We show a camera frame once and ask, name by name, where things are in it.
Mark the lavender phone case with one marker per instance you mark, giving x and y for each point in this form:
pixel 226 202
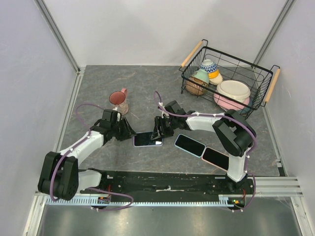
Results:
pixel 147 146

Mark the cream bowl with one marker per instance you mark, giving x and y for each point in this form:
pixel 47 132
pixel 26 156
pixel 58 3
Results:
pixel 234 89

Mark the brown bowl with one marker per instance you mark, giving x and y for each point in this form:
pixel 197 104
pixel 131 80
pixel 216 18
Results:
pixel 195 86

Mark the blue patterned bowl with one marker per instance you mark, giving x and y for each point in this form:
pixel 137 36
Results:
pixel 209 66

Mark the slotted cable duct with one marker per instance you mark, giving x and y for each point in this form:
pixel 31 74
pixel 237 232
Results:
pixel 97 202

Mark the blue-edged black phone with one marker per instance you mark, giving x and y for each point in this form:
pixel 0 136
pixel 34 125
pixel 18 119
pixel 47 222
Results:
pixel 142 140

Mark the teal bowl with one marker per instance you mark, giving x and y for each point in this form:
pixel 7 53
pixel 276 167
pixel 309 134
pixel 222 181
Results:
pixel 245 109

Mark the black wire basket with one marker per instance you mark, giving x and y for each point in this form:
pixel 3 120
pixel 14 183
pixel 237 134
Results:
pixel 260 80

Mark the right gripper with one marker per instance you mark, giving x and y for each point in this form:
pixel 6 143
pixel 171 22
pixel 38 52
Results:
pixel 158 124

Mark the pink floral mug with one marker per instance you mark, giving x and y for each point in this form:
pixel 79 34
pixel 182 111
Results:
pixel 119 100

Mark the yellow white bowl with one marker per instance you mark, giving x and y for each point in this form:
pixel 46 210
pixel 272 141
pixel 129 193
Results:
pixel 215 77

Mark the pink phone case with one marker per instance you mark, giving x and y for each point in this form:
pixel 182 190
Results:
pixel 204 159

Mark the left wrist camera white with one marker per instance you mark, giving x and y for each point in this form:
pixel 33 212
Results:
pixel 117 113

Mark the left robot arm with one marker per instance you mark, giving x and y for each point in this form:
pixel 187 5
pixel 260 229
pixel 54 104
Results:
pixel 60 176

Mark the light blue phone case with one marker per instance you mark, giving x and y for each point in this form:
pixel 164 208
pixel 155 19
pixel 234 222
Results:
pixel 203 152

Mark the aluminium frame rail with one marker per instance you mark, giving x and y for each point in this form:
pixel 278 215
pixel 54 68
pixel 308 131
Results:
pixel 278 187

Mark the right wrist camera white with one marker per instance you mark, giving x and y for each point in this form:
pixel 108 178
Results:
pixel 161 107

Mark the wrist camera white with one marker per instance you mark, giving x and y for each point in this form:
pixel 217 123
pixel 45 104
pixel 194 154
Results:
pixel 117 113
pixel 161 107

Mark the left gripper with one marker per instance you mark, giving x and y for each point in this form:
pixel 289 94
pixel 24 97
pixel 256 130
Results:
pixel 128 131

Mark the green bowl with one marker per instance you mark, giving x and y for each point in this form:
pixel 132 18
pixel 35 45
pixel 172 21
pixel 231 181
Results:
pixel 201 75

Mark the pink bowl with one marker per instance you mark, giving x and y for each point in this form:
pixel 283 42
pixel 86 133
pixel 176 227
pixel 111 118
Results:
pixel 228 104

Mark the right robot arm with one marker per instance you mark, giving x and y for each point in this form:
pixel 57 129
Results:
pixel 235 134

